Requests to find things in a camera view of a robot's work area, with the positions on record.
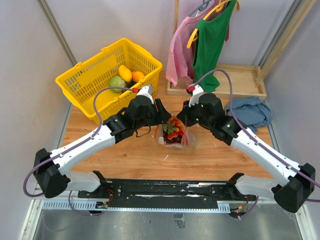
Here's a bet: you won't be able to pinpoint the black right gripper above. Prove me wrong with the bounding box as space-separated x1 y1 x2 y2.
176 98 213 129

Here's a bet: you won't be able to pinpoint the red toy strawberries bunch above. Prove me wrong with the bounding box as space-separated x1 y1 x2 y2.
162 116 186 139

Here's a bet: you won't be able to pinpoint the clear zip top bag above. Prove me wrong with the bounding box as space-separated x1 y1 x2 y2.
154 111 197 149

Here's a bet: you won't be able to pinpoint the dark purple toy grapes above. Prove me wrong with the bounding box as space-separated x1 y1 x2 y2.
164 135 182 144

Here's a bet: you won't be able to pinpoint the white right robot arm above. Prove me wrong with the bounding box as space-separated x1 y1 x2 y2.
177 85 316 213

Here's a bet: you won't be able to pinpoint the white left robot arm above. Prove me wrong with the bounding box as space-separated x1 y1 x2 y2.
31 84 171 199

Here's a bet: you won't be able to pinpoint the green tank top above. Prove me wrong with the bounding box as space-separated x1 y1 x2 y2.
192 0 237 93

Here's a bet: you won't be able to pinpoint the wooden clothes rack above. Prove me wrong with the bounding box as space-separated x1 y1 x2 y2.
166 0 320 101

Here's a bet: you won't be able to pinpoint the blue crumpled cloth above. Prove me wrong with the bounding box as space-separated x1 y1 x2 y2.
232 96 273 133

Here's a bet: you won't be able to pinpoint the orange toy fruit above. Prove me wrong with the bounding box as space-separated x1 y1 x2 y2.
132 71 145 83

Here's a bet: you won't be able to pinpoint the yellow toy mango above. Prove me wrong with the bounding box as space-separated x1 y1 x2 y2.
118 65 133 82

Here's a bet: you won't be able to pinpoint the pink shirt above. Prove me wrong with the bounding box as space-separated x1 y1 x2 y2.
165 16 200 86

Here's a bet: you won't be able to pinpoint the green toy cabbage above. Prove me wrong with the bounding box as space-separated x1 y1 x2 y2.
108 76 127 93

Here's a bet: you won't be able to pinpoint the yellow plastic shopping basket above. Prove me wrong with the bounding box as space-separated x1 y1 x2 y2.
55 38 163 124

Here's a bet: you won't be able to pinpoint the grey clothes hanger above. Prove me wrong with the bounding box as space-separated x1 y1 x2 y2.
188 0 212 17

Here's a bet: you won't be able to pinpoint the yellow clothes hanger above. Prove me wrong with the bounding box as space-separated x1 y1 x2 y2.
186 0 241 50

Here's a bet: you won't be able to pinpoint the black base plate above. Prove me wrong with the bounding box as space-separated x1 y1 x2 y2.
77 178 256 211

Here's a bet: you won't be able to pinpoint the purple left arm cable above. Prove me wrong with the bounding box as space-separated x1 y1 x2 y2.
23 86 137 217

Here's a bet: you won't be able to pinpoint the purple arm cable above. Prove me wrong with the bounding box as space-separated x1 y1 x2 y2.
191 68 320 221
23 86 137 217

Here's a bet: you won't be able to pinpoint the aluminium frame rail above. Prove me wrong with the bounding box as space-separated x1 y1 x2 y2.
32 183 305 213

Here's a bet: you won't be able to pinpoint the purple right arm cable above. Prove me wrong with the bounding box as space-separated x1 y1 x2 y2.
191 68 320 221

